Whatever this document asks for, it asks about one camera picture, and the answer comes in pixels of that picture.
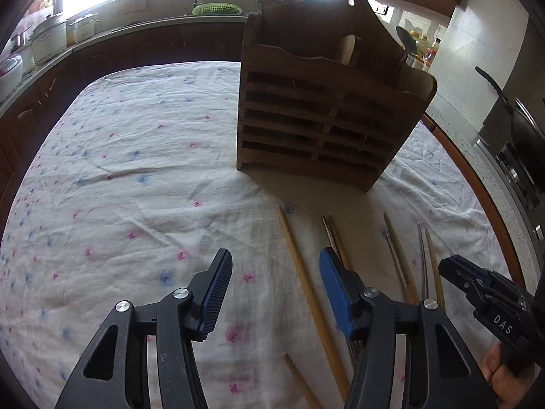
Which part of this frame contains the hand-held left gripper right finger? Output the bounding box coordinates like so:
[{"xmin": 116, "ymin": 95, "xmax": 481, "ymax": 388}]
[{"xmin": 320, "ymin": 248, "xmax": 499, "ymax": 409}]

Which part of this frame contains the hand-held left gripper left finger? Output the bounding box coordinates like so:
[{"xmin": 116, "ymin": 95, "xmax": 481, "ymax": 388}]
[{"xmin": 55, "ymin": 248, "xmax": 233, "ymax": 409}]

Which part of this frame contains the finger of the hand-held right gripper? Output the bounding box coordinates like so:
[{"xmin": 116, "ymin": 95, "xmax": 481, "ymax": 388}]
[{"xmin": 438, "ymin": 254, "xmax": 490, "ymax": 303}]

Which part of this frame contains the long wooden chopstick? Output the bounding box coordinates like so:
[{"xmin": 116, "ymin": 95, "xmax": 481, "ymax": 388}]
[{"xmin": 276, "ymin": 206, "xmax": 351, "ymax": 401}]

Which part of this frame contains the wooden utensil holder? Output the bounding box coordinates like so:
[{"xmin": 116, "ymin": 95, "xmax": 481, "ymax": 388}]
[{"xmin": 236, "ymin": 0, "xmax": 438, "ymax": 192}]

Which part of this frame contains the person's right hand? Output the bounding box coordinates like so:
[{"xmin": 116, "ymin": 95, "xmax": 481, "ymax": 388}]
[{"xmin": 481, "ymin": 343, "xmax": 545, "ymax": 409}]

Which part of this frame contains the speckled stove counter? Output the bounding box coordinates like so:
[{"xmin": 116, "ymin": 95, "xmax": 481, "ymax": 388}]
[{"xmin": 419, "ymin": 113, "xmax": 545, "ymax": 290}]

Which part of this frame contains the gas stove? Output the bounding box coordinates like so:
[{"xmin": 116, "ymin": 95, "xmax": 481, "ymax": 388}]
[{"xmin": 474, "ymin": 134, "xmax": 545, "ymax": 224}]

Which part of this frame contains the floral white tablecloth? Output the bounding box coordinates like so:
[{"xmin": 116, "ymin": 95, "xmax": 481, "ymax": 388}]
[{"xmin": 0, "ymin": 60, "xmax": 512, "ymax": 409}]

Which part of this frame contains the black wok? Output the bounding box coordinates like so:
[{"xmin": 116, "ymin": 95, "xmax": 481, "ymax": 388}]
[{"xmin": 474, "ymin": 66, "xmax": 545, "ymax": 167}]

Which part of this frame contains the group of condiment bottles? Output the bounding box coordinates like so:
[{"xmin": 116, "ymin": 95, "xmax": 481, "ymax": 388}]
[{"xmin": 409, "ymin": 29, "xmax": 444, "ymax": 70}]

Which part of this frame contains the dark ladle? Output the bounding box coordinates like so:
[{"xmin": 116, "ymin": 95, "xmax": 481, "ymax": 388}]
[{"xmin": 396, "ymin": 26, "xmax": 421, "ymax": 78}]

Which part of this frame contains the green plastic basket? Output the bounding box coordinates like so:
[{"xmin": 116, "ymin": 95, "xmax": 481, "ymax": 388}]
[{"xmin": 192, "ymin": 3, "xmax": 242, "ymax": 17}]

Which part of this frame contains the small white electric pot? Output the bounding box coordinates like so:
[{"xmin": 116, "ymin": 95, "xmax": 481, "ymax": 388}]
[{"xmin": 70, "ymin": 15, "xmax": 102, "ymax": 44}]

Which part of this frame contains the white rice cooker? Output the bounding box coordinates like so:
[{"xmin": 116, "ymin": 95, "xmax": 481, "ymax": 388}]
[{"xmin": 0, "ymin": 55, "xmax": 24, "ymax": 101}]

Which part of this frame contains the large white pot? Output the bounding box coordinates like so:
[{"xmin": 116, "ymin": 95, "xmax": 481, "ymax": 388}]
[{"xmin": 31, "ymin": 14, "xmax": 69, "ymax": 65}]

